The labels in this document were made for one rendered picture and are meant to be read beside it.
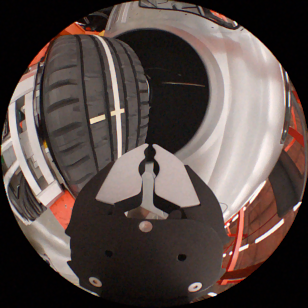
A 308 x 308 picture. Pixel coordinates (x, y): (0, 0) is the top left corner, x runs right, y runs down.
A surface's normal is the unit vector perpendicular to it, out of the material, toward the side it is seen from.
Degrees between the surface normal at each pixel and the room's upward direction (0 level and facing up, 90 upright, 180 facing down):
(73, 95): 7
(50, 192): 0
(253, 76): 90
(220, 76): 90
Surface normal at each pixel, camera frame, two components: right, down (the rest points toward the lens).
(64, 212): 0.49, -0.58
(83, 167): 0.87, 0.39
